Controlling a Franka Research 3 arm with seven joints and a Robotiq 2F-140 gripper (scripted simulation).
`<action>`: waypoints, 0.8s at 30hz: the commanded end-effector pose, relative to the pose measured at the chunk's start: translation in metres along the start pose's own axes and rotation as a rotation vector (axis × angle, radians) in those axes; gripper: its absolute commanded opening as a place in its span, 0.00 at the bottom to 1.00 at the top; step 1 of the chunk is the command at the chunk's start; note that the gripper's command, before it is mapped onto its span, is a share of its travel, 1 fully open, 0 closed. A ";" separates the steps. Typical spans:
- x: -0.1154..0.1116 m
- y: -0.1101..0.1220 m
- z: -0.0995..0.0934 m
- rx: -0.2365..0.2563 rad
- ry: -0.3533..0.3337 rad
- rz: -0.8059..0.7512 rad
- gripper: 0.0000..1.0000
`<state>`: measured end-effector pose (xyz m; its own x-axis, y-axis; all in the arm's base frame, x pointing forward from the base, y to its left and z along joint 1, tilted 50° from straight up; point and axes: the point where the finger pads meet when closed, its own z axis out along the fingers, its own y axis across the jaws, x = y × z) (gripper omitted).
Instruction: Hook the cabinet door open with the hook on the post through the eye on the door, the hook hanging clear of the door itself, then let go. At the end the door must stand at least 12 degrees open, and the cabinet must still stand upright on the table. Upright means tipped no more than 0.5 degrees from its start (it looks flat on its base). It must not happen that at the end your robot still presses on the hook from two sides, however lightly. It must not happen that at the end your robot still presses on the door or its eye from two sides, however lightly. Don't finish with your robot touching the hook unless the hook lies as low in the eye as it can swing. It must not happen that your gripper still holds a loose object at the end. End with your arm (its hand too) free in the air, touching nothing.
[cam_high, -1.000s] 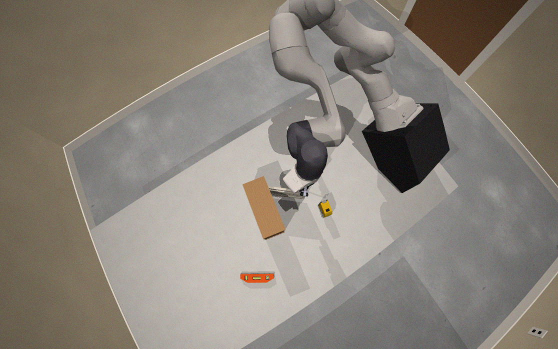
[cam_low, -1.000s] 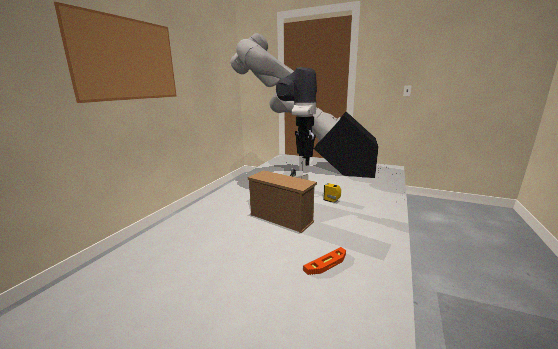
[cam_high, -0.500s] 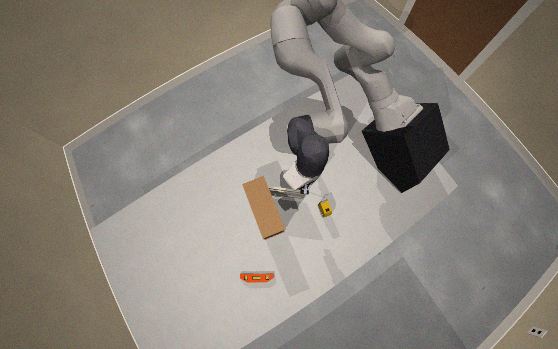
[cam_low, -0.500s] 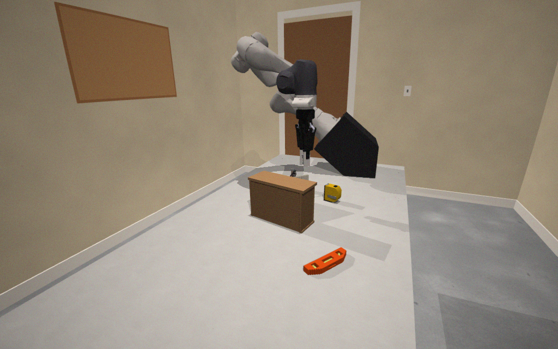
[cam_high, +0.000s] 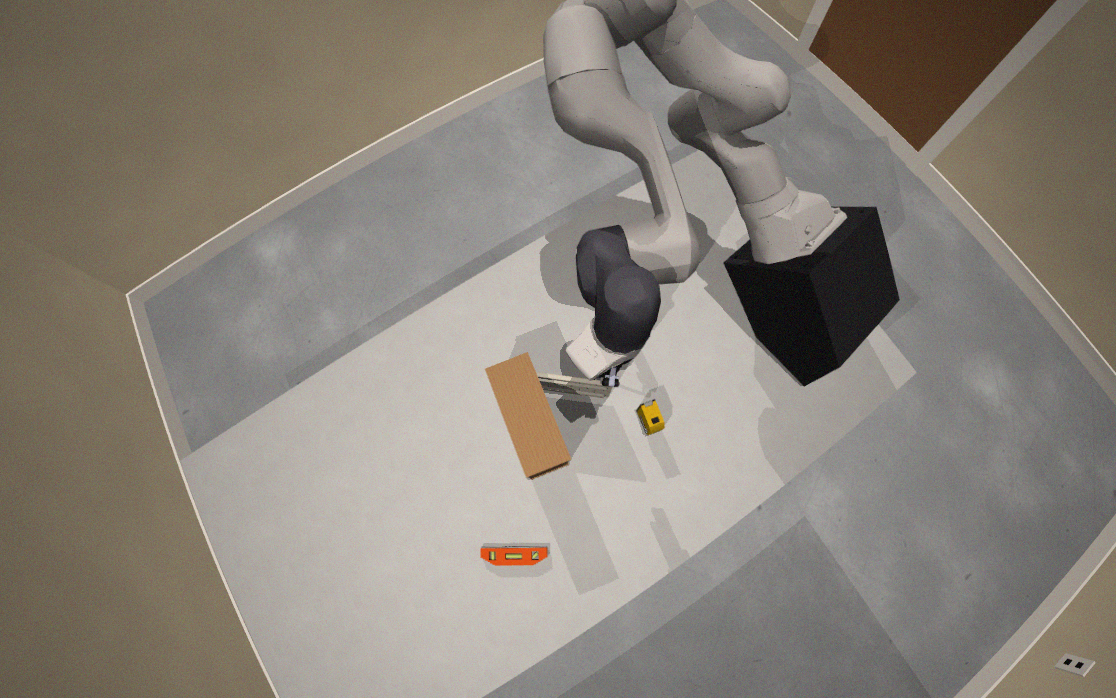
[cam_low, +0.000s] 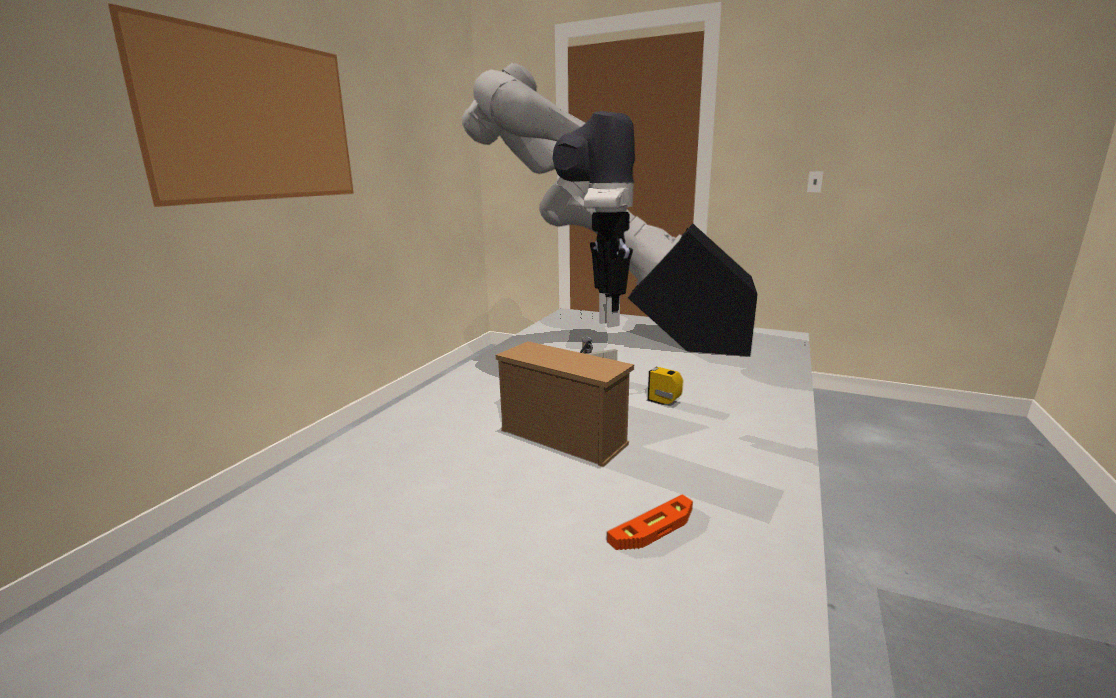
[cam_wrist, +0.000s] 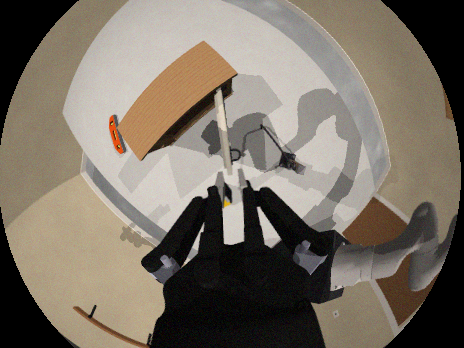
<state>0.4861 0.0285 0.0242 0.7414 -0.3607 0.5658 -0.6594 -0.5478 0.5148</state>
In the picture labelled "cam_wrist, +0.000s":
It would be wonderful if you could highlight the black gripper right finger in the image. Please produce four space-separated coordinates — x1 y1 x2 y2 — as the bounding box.
237 168 333 286

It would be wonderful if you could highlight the yellow tape measure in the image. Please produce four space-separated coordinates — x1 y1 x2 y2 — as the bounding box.
224 183 232 207

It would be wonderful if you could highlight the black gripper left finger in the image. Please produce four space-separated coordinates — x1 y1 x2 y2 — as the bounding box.
141 171 225 289

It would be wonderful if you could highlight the orange spirit level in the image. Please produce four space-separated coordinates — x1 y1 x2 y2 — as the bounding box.
109 115 126 154

